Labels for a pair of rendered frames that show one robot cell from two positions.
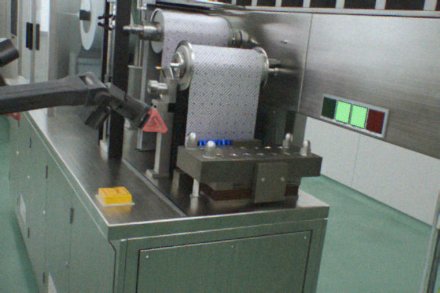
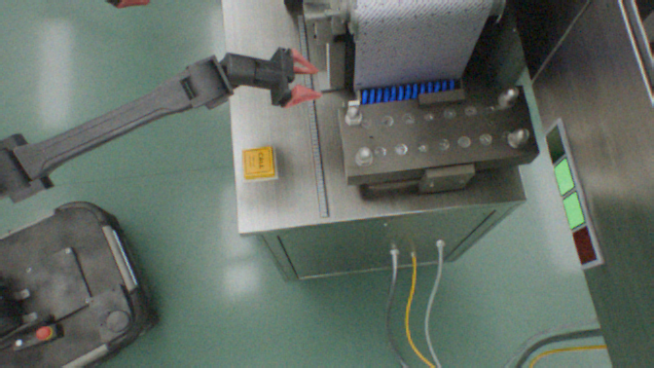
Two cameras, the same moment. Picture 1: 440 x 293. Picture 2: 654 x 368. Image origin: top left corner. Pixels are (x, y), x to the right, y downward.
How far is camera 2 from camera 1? 116 cm
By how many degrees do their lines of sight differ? 60
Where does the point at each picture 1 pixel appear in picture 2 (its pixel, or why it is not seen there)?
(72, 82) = (170, 96)
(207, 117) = (386, 67)
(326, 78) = (572, 106)
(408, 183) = not seen: outside the picture
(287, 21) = not seen: outside the picture
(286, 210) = (457, 207)
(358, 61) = (611, 158)
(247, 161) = (414, 169)
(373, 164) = not seen: outside the picture
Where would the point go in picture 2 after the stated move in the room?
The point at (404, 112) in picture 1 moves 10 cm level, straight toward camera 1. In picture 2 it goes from (615, 292) to (577, 343)
